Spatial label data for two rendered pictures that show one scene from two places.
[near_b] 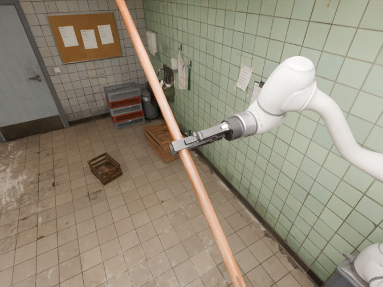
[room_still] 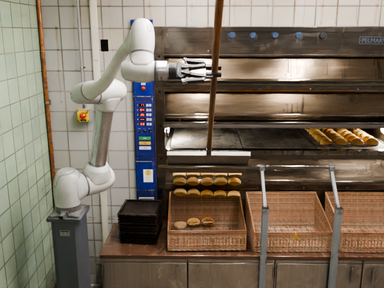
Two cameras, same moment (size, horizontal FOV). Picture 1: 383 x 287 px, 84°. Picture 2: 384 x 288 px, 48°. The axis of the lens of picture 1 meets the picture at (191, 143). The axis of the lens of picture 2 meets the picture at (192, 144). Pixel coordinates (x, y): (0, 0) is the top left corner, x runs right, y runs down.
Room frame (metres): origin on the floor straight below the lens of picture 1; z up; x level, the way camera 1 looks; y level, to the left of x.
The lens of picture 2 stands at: (2.26, 0.93, 2.07)
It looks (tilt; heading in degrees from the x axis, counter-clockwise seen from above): 15 degrees down; 210
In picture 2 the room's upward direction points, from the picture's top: straight up
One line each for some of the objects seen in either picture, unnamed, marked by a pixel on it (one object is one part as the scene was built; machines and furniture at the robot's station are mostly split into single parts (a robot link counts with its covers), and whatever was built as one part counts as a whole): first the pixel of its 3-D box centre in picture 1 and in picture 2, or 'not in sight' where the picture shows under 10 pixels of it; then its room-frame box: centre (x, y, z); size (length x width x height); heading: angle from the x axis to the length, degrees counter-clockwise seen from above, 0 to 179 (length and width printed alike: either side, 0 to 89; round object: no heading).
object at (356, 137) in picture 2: not in sight; (339, 134); (-1.56, 0.20, 1.21); 0.61 x 0.48 x 0.06; 29
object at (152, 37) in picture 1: (152, 43); not in sight; (4.11, 0.69, 1.44); 0.28 x 0.11 x 0.38; 29
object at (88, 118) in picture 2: not in sight; (84, 115); (-0.13, -1.38, 1.46); 0.10 x 0.07 x 0.10; 119
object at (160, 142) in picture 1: (165, 136); not in sight; (2.81, 0.42, 0.32); 0.56 x 0.49 x 0.28; 37
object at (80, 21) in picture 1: (88, 38); not in sight; (4.01, 1.77, 1.55); 1.04 x 0.03 x 0.74; 119
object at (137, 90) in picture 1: (122, 90); not in sight; (3.80, 1.30, 0.68); 0.60 x 0.40 x 0.16; 119
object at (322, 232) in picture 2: not in sight; (286, 220); (-0.67, 0.04, 0.72); 0.56 x 0.49 x 0.28; 120
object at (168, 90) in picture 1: (160, 93); not in sight; (3.61, 0.56, 0.71); 0.47 x 0.36 x 0.91; 29
